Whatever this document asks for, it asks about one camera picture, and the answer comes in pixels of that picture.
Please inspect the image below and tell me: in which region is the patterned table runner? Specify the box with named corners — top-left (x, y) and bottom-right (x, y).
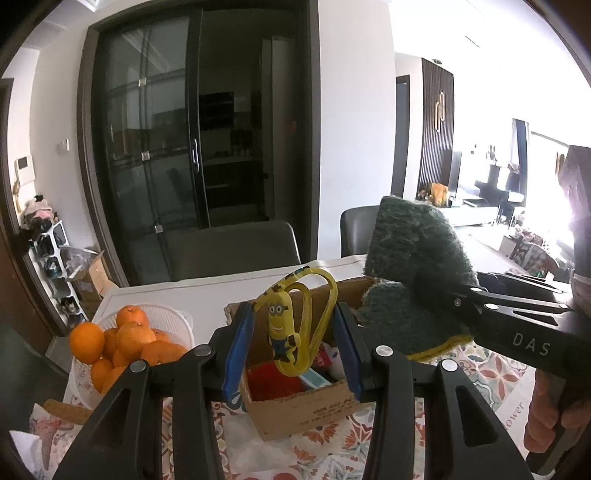
top-left (156, 340), bottom-right (537, 480)

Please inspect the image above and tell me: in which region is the black glass cabinet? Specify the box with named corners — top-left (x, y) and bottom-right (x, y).
top-left (77, 1), bottom-right (320, 286)

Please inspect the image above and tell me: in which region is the dark chair right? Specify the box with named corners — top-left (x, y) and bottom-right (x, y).
top-left (341, 205), bottom-right (379, 257)

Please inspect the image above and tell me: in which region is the brown cardboard box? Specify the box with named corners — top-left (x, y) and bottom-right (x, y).
top-left (239, 276), bottom-right (377, 441)

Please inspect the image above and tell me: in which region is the small cardboard box on floor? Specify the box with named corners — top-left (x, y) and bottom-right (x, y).
top-left (70, 253), bottom-right (118, 302)

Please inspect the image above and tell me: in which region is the orange far left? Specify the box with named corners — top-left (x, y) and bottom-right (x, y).
top-left (69, 322), bottom-right (105, 365)

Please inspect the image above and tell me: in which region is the dark chair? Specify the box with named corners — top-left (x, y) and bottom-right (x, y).
top-left (341, 205), bottom-right (379, 257)
top-left (165, 220), bottom-right (301, 281)

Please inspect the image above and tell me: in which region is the dark chair left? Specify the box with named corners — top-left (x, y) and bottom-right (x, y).
top-left (165, 220), bottom-right (301, 281)

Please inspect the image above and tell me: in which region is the yellow minion carabiner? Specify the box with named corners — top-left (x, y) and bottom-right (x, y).
top-left (254, 266), bottom-right (338, 377)

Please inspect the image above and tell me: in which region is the white teal tissue pack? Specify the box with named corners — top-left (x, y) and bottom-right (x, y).
top-left (300, 369), bottom-right (332, 390)

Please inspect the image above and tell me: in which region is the dark green knitted cloth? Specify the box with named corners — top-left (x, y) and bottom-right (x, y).
top-left (356, 196), bottom-right (479, 362)

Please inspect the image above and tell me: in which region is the right human hand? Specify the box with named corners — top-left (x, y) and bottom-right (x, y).
top-left (524, 370), bottom-right (590, 454)

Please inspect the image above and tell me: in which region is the large front orange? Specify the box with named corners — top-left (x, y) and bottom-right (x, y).
top-left (140, 340), bottom-right (187, 366)

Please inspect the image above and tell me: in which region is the white shoe rack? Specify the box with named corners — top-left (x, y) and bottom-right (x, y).
top-left (32, 220), bottom-right (88, 330)

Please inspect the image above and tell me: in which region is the red green plush toy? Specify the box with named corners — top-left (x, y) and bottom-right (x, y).
top-left (246, 361), bottom-right (305, 401)

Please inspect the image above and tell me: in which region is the orange bottom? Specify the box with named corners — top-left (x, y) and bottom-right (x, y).
top-left (90, 358), bottom-right (113, 393)

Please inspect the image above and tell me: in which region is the orange centre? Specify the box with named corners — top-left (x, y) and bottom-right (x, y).
top-left (116, 323), bottom-right (156, 361)

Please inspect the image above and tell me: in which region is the woven straw mat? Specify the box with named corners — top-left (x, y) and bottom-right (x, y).
top-left (43, 399), bottom-right (93, 425)

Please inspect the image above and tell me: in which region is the orange top left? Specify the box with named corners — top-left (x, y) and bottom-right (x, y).
top-left (115, 305), bottom-right (149, 328)

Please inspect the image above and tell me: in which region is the white tv console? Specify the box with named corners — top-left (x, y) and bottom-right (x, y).
top-left (440, 204), bottom-right (499, 228)

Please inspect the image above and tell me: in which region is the dark wall panel gold logo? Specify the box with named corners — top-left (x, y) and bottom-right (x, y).
top-left (419, 59), bottom-right (455, 188)

